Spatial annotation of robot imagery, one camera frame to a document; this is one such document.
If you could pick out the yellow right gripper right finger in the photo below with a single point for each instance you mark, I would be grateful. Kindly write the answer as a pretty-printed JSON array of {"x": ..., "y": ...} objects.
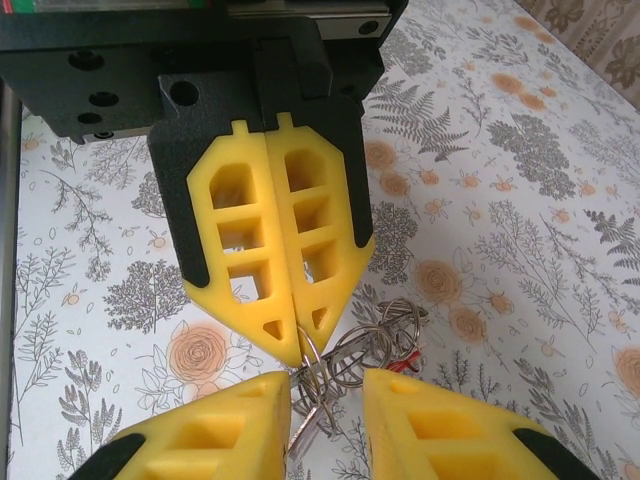
[{"x": 450, "y": 440}]

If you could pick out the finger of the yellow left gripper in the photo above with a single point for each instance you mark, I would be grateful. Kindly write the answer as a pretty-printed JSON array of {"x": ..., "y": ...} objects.
[
  {"x": 345, "y": 200},
  {"x": 200, "y": 200}
]

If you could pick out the aluminium left table side rail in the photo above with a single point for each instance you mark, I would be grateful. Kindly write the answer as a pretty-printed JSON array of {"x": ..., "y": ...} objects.
[{"x": 11, "y": 300}]

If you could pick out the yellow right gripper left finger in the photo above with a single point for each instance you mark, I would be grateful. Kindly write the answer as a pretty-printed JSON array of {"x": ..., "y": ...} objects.
[{"x": 210, "y": 440}]

